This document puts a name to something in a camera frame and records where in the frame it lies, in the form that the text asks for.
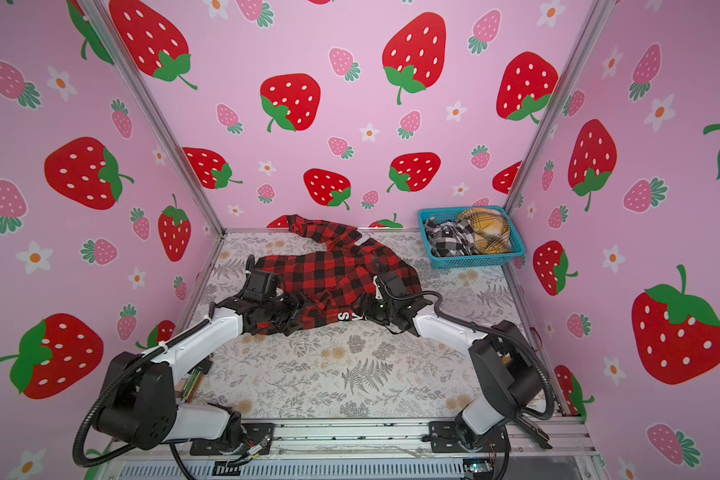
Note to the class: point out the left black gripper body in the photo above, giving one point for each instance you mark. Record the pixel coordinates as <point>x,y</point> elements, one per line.
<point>283,312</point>

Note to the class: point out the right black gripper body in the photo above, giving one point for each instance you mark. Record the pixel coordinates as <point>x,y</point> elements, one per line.
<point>376,311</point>

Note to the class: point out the red black plaid shirt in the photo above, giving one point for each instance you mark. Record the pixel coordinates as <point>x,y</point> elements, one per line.
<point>334,279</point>

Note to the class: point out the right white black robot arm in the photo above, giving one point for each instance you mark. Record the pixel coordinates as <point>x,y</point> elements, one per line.
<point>515,386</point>

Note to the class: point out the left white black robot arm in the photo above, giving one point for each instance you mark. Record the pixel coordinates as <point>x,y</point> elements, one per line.
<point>137,406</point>

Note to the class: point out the white black plaid shirt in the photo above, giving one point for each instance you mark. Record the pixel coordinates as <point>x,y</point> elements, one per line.
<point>450,238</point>

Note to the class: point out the small tools bundle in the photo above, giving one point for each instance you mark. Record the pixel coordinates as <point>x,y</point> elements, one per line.
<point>195,378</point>

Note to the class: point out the yellow plaid shirt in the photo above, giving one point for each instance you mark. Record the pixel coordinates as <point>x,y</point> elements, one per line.
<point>490,230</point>

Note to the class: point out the teal plastic basket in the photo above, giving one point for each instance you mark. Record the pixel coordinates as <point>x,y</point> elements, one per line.
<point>445,214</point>

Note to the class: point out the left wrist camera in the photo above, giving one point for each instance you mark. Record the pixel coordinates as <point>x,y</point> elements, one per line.
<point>259,285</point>

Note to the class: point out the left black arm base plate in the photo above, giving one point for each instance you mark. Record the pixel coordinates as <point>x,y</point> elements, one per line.
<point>245,439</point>

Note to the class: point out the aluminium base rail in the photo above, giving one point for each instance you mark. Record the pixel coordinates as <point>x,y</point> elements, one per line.
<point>402,437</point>

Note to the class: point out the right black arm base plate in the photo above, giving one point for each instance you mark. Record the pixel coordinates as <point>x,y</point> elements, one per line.
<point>455,437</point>

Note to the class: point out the black flat bracket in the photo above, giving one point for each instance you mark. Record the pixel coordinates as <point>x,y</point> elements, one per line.
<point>532,430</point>

